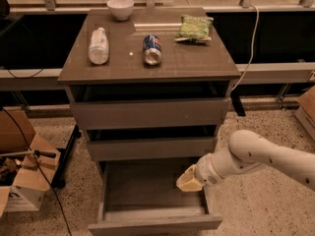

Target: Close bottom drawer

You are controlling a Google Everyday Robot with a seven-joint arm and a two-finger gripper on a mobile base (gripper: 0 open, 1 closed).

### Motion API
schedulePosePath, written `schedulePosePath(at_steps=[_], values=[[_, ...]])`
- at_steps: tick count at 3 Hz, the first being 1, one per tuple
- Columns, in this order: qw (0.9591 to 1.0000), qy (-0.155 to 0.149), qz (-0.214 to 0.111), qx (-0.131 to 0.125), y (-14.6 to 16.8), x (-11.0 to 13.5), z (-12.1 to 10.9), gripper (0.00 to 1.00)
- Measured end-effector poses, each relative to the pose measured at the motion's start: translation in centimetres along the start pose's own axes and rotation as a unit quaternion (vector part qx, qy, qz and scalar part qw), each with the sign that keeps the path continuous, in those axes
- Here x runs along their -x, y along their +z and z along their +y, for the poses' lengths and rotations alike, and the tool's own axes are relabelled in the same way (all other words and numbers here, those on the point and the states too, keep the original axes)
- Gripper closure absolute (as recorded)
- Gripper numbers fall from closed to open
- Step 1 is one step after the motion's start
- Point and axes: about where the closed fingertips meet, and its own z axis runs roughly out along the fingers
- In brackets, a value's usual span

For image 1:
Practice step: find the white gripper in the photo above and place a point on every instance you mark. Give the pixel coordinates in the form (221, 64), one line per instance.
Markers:
(206, 171)

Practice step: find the grey bottom drawer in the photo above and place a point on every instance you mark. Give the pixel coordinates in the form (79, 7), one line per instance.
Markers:
(140, 197)

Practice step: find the grey drawer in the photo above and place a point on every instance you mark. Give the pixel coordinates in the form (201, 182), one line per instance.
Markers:
(140, 197)
(150, 113)
(146, 143)

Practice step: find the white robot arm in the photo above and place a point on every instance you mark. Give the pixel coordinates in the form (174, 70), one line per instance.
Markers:
(247, 152)

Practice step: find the grey top drawer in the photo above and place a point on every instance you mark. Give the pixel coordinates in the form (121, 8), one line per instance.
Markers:
(150, 113)

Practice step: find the grey middle drawer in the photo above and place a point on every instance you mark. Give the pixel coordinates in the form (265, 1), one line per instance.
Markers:
(146, 143)

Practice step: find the grey drawer cabinet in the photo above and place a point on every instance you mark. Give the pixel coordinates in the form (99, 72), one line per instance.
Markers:
(185, 71)

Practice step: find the black stand leg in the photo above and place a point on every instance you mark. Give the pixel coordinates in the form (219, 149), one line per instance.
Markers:
(59, 180)

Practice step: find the blue soda can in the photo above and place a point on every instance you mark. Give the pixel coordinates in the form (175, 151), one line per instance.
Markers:
(151, 50)

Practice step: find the cardboard box right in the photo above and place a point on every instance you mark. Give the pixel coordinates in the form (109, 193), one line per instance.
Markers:
(306, 111)

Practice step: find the green chip bag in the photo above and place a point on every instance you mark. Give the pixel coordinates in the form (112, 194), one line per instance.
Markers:
(194, 29)

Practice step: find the open cardboard box left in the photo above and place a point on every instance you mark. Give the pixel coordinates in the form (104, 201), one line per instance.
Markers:
(24, 179)

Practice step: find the white ceramic bowl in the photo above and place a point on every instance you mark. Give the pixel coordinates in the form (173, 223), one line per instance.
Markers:
(121, 9)

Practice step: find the black-tipped tool handle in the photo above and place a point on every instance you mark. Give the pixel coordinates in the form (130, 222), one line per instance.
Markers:
(36, 152)

